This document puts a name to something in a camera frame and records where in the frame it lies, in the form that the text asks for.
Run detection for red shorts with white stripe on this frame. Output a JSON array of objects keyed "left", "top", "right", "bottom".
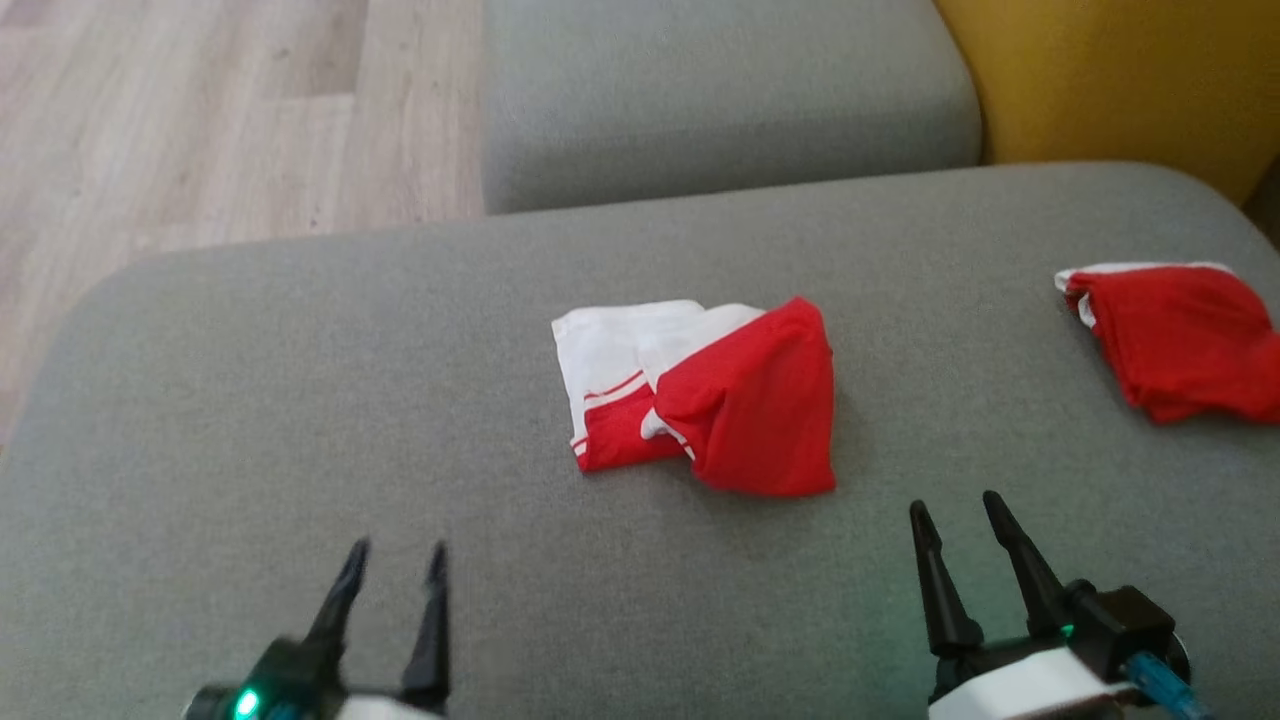
[{"left": 1055, "top": 262, "right": 1280, "bottom": 426}]

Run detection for red shirt with white sleeves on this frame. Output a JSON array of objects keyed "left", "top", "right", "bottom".
[{"left": 550, "top": 296, "right": 837, "bottom": 499}]

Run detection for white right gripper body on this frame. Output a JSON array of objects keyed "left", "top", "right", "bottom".
[{"left": 928, "top": 635, "right": 1123, "bottom": 720}]

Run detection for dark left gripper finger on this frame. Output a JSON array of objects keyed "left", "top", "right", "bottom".
[
  {"left": 300, "top": 537, "right": 373, "bottom": 661},
  {"left": 400, "top": 540, "right": 451, "bottom": 713}
]

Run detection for large yellow sofa back cushion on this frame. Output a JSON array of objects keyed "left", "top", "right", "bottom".
[{"left": 935, "top": 0, "right": 1280, "bottom": 206}]

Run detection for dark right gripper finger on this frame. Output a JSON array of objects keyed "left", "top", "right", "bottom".
[
  {"left": 908, "top": 500, "right": 986, "bottom": 659},
  {"left": 982, "top": 490, "right": 1069, "bottom": 641}
]

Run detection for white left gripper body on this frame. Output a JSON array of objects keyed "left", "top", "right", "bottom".
[{"left": 330, "top": 692, "right": 447, "bottom": 720}]

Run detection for large grey sofa seat cushion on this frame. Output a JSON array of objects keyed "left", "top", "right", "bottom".
[{"left": 0, "top": 162, "right": 1280, "bottom": 720}]

